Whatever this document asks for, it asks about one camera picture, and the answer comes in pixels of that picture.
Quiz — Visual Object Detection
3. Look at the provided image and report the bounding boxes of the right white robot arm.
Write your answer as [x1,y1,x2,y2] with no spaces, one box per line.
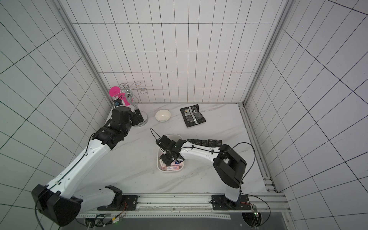
[156,135,250,204]

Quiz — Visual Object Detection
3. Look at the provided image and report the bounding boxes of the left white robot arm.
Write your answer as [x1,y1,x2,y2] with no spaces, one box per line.
[31,105,144,227]

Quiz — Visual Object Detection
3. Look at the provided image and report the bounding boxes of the white storage box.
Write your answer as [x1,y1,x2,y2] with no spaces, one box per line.
[156,147,185,173]

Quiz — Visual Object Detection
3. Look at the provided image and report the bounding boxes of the lower pink blue pack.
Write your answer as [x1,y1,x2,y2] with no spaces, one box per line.
[166,164,182,171]

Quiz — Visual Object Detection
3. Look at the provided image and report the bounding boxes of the chrome cup stand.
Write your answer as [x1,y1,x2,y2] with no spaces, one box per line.
[118,81,148,127]

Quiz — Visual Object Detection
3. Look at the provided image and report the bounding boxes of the pink cup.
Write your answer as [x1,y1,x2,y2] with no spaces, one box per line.
[109,86,130,105]

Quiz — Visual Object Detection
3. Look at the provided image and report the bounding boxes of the white bowl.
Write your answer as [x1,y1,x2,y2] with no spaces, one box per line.
[155,109,171,122]

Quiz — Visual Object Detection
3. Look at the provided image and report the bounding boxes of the black tissue multipack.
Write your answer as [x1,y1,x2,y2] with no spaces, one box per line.
[180,104,206,127]

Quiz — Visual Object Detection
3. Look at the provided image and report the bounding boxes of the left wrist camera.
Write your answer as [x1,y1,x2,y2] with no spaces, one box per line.
[114,97,124,108]

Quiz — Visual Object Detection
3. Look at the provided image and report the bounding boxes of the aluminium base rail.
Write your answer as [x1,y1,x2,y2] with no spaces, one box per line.
[77,193,291,220]

